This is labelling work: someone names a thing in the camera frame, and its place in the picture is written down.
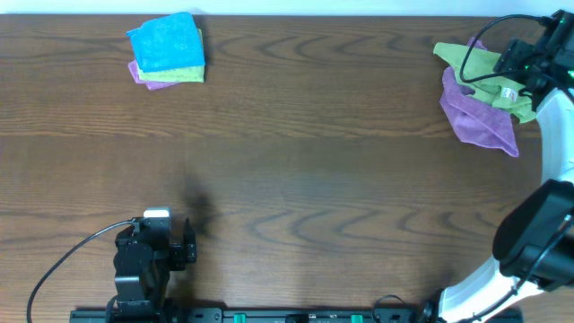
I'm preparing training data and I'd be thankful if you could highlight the purple folded cloth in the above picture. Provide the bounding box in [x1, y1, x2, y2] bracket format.
[127, 60, 177, 91]

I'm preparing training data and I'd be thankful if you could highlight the purple crumpled cloth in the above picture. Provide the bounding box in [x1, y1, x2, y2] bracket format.
[433, 42, 521, 157]

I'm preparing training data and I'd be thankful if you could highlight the light green cloth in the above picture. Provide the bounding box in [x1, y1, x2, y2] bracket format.
[433, 41, 535, 123]

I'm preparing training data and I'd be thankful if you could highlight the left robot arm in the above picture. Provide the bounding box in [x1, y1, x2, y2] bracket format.
[104, 217, 197, 322]

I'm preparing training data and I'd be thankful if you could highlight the blue folded cloth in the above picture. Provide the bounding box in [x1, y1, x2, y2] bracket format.
[126, 12, 205, 73]

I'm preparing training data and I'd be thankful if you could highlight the green folded cloth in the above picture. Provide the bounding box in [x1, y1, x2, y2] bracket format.
[136, 28, 206, 84]

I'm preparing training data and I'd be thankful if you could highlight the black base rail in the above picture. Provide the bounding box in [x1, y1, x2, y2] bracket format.
[69, 307, 524, 323]

